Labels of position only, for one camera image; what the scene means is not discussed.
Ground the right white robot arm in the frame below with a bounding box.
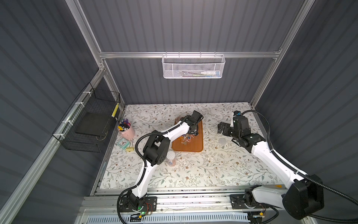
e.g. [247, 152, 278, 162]
[218, 111, 324, 220]

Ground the clear candy jar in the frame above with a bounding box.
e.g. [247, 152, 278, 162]
[167, 150, 176, 167]
[174, 117, 185, 125]

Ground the white wire mesh basket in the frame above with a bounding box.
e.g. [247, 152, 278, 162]
[161, 53, 226, 79]

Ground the black wire basket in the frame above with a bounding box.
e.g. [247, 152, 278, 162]
[53, 85, 122, 153]

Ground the yellow marker pen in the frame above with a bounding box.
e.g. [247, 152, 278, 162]
[112, 103, 119, 118]

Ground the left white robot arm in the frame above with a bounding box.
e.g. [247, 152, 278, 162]
[126, 111, 203, 210]

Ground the pink pen cup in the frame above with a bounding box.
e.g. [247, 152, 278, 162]
[117, 119, 135, 141]

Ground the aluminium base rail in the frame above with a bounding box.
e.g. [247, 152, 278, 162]
[78, 187, 305, 216]

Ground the white pen in basket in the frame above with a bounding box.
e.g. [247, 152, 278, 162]
[200, 71, 221, 77]

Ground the black corrugated cable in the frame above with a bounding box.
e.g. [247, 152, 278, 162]
[117, 114, 194, 224]
[240, 110, 358, 224]

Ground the right black corrugated cable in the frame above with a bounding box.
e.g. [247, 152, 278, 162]
[240, 110, 358, 224]

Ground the brown wooden tray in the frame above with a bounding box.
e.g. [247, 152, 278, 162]
[172, 121, 204, 153]

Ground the left black corrugated cable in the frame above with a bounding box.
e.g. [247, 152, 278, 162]
[117, 114, 194, 224]

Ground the white jar lid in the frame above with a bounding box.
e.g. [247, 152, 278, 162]
[218, 138, 227, 146]

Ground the pile of colourful lollipops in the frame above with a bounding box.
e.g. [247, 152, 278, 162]
[180, 134, 194, 145]

